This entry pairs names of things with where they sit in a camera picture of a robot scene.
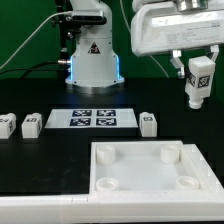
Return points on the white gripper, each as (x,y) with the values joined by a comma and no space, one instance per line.
(158,26)

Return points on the white square tabletop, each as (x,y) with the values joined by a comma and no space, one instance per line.
(148,166)

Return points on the white L-shaped obstacle fence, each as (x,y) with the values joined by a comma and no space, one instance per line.
(115,207)

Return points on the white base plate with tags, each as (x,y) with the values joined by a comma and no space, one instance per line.
(91,118)

